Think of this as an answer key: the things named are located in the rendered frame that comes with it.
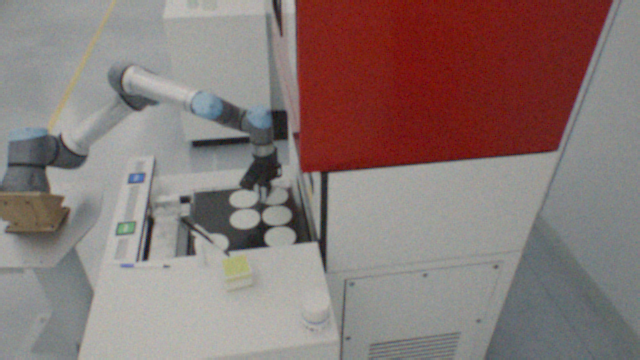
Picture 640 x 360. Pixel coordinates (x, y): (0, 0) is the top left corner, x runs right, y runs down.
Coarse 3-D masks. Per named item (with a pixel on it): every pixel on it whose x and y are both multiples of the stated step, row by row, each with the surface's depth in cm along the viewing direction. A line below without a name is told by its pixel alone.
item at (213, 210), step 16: (208, 192) 177; (224, 192) 177; (288, 192) 177; (208, 208) 170; (224, 208) 170; (240, 208) 170; (256, 208) 170; (288, 208) 170; (208, 224) 164; (224, 224) 164; (288, 224) 164; (240, 240) 158; (256, 240) 158
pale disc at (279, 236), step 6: (276, 228) 162; (282, 228) 162; (288, 228) 162; (270, 234) 160; (276, 234) 160; (282, 234) 160; (288, 234) 160; (294, 234) 160; (270, 240) 158; (276, 240) 158; (282, 240) 158; (288, 240) 158; (294, 240) 158; (276, 246) 156
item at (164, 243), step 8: (160, 208) 173; (168, 208) 173; (176, 208) 173; (160, 224) 166; (168, 224) 166; (176, 224) 166; (160, 232) 163; (168, 232) 163; (176, 232) 163; (152, 240) 160; (160, 240) 160; (168, 240) 160; (176, 240) 161; (152, 248) 157; (160, 248) 157; (168, 248) 157; (176, 248) 159; (152, 256) 155; (160, 256) 155; (168, 256) 155; (176, 256) 157
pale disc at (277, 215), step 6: (270, 210) 169; (276, 210) 169; (282, 210) 169; (288, 210) 169; (264, 216) 167; (270, 216) 167; (276, 216) 167; (282, 216) 167; (288, 216) 167; (270, 222) 165; (276, 222) 165; (282, 222) 165
